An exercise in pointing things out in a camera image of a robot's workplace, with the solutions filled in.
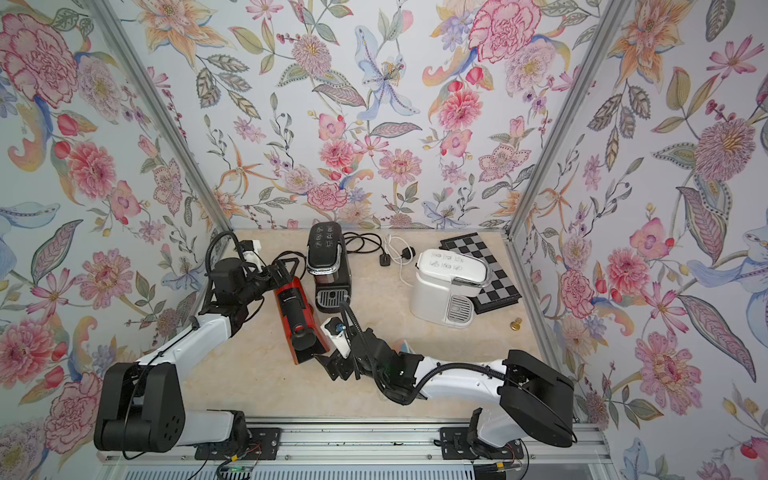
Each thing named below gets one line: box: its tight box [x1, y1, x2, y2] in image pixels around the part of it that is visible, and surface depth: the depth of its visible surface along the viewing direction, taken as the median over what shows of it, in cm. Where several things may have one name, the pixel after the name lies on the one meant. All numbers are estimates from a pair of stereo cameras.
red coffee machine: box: [274, 276, 330, 365], surface depth 79 cm
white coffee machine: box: [410, 249, 491, 329], surface depth 84 cm
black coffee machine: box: [307, 221, 351, 313], surface depth 90 cm
